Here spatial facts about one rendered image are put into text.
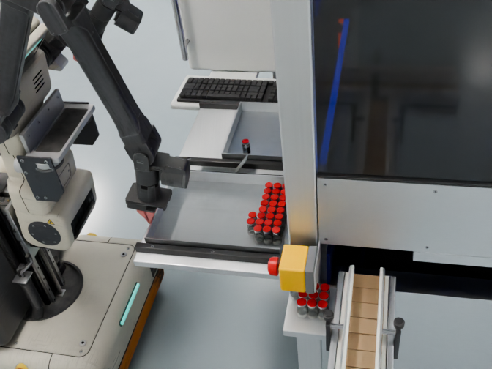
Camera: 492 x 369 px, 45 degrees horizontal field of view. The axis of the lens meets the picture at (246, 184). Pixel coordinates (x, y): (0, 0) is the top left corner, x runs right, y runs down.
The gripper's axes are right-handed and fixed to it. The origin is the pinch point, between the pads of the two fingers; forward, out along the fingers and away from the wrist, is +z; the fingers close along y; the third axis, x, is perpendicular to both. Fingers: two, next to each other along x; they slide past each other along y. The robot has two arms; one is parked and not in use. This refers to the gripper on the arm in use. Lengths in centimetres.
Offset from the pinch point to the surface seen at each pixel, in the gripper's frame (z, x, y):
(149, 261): 2.9, -10.7, 3.1
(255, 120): 0, 48, 19
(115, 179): 103, 113, -59
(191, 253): -0.3, -8.5, 13.1
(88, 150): 108, 135, -83
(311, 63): -61, -13, 34
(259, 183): -1.6, 19.0, 25.0
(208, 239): 0.4, -2.5, 15.9
